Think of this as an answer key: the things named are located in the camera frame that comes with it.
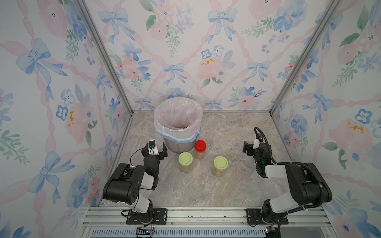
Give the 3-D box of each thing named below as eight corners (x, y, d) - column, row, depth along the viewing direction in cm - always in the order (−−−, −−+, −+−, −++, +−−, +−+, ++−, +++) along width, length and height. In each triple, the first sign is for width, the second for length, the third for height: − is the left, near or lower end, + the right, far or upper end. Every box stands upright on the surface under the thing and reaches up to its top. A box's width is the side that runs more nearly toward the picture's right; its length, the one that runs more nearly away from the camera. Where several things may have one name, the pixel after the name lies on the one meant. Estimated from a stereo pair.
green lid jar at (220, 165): (212, 178, 88) (214, 169, 78) (211, 166, 93) (213, 155, 83) (225, 178, 88) (229, 169, 78) (223, 166, 93) (227, 155, 83)
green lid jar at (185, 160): (179, 173, 90) (178, 163, 80) (180, 162, 94) (178, 151, 84) (192, 173, 90) (192, 163, 80) (192, 162, 94) (192, 151, 84)
